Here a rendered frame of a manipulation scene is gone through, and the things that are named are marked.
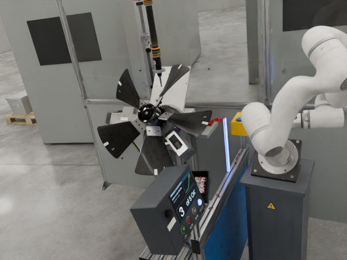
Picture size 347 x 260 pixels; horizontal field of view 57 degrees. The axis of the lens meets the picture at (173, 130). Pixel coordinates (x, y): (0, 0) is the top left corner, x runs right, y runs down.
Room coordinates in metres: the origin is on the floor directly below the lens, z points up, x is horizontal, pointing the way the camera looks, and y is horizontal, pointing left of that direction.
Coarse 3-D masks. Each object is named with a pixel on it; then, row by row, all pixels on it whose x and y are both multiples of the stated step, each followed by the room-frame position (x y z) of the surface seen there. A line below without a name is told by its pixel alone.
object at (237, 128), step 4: (240, 112) 1.85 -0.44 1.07; (236, 116) 1.80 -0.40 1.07; (240, 116) 1.80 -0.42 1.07; (232, 120) 1.75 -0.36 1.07; (236, 120) 1.74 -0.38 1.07; (232, 124) 1.73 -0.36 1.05; (236, 124) 1.72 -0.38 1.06; (240, 124) 1.71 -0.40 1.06; (232, 128) 1.73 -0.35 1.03; (236, 128) 1.72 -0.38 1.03; (240, 128) 1.71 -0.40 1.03; (244, 128) 1.70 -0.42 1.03; (232, 132) 1.73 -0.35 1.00; (236, 132) 1.72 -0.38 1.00; (240, 132) 1.71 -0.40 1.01; (244, 132) 1.70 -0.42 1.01
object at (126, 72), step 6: (126, 72) 1.95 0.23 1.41; (120, 78) 1.98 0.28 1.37; (126, 78) 1.93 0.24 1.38; (126, 84) 1.92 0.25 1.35; (132, 84) 1.87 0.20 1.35; (126, 90) 1.92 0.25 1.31; (132, 90) 1.87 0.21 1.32; (120, 96) 1.97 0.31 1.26; (126, 96) 1.93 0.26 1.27; (132, 96) 1.87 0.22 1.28; (138, 96) 1.82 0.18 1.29; (126, 102) 1.94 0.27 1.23; (132, 102) 1.88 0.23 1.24; (138, 102) 1.82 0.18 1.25; (138, 108) 1.84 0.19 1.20
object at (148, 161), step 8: (152, 136) 1.65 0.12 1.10; (160, 136) 1.66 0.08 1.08; (144, 144) 1.60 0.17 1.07; (152, 144) 1.61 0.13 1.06; (160, 144) 1.62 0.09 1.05; (144, 152) 1.57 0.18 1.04; (152, 152) 1.58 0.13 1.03; (160, 152) 1.59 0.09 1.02; (168, 152) 1.60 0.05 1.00; (144, 160) 1.54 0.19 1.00; (152, 160) 1.54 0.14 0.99; (160, 160) 1.55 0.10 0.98; (168, 160) 1.56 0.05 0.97; (136, 168) 1.52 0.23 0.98; (144, 168) 1.52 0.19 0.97; (152, 168) 1.52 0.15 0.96; (160, 168) 1.52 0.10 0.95
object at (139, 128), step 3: (135, 120) 1.75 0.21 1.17; (138, 120) 1.74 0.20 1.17; (132, 123) 1.75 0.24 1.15; (135, 123) 1.75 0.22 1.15; (138, 123) 1.75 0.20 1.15; (141, 123) 1.75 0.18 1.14; (135, 126) 1.75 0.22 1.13; (138, 126) 1.75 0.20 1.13; (141, 126) 1.75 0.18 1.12; (144, 126) 1.75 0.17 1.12; (138, 129) 1.75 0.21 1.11; (141, 129) 1.75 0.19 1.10; (144, 129) 1.75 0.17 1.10
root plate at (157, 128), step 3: (147, 126) 1.68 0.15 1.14; (150, 126) 1.69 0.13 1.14; (153, 126) 1.70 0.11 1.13; (156, 126) 1.70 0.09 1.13; (159, 126) 1.71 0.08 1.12; (147, 129) 1.67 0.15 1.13; (150, 129) 1.68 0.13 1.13; (153, 129) 1.68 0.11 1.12; (156, 129) 1.69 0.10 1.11; (159, 129) 1.70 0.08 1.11; (147, 132) 1.66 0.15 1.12; (150, 132) 1.66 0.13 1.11; (153, 132) 1.67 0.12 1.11; (156, 132) 1.68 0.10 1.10; (159, 132) 1.68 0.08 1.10; (147, 135) 1.64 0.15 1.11; (150, 135) 1.65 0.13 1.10; (153, 135) 1.66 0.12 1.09; (156, 135) 1.66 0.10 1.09; (159, 135) 1.67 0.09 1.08
